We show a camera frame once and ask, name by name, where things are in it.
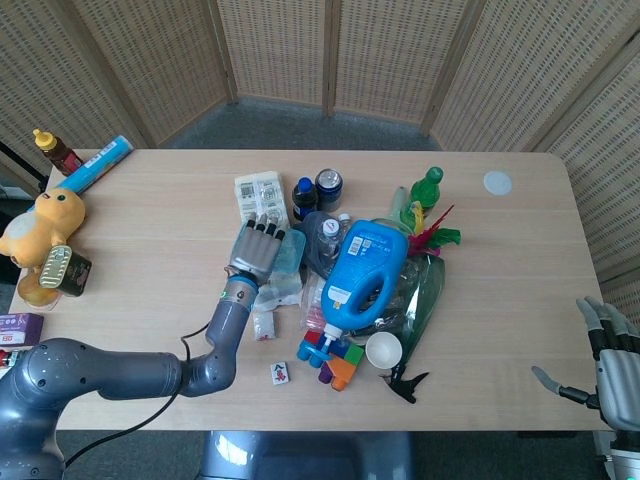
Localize pale green plastic handle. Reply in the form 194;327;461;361
391;185;417;234

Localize black ink bottle blue cap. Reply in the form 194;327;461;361
290;176;320;222

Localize green plastic bottle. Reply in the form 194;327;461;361
408;166;445;217

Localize teal plastic food container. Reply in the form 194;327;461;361
269;229;308;280

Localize black stand leg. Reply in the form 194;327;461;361
0;140;47;195

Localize black hair claw clip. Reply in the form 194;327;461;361
380;366;432;405

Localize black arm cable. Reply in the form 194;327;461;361
62;322;212;469

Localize brown bottle yellow cap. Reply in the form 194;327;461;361
31;128;85;177

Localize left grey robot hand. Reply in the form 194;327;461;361
227;211;290;284

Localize clear green plastic bag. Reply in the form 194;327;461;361
379;253;447;372

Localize small clear water bottle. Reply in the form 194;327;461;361
316;217;347;262

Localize white paper cup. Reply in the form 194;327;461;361
364;331;403;369

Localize orange toy block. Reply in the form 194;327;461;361
326;356;358;392

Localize white round table disc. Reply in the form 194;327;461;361
482;169;514;197

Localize yellow plush toy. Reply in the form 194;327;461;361
0;186;87;307

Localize blue detergent bottle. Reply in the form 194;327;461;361
319;218;412;352

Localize pink zip bag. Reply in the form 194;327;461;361
298;277;330;332

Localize white mahjong tile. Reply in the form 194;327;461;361
269;360;293;388

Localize light blue cardboard tube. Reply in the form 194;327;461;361
63;134;134;195

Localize clear plastic bag of parts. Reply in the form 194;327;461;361
252;270;307;312

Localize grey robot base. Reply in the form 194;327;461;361
198;430;417;480

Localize small packet with red beads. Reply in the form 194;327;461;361
251;309;278;343

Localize white package with QR codes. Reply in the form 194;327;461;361
233;170;293;230

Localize dark tin can gold lid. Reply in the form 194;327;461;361
37;244;94;299

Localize dark grey pouch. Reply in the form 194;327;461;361
301;210;351;281

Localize woven bamboo folding screen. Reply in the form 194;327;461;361
0;0;640;321

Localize purple box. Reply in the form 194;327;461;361
0;312;46;347

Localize dark blue jar silver lid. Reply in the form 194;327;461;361
314;168;346;212

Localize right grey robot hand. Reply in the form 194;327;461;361
531;296;640;432

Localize colourful feather shuttlecock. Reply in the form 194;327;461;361
405;203;463;260

